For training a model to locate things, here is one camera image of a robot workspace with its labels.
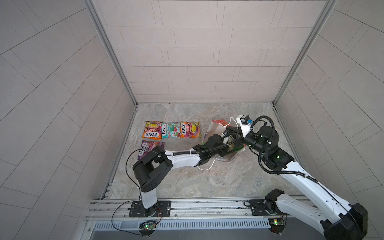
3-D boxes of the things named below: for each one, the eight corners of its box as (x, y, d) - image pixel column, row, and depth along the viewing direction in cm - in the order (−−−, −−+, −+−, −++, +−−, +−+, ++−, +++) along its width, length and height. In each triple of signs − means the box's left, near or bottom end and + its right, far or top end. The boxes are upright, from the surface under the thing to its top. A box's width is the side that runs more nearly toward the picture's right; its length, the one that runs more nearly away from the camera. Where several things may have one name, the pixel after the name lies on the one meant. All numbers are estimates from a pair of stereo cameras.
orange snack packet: (179, 138, 99) (179, 135, 96) (180, 125, 106) (180, 122, 103) (200, 138, 99) (200, 135, 96) (200, 125, 106) (200, 122, 103)
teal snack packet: (160, 138, 99) (159, 135, 95) (163, 124, 106) (162, 121, 103) (179, 138, 99) (179, 135, 96) (181, 124, 106) (180, 121, 103)
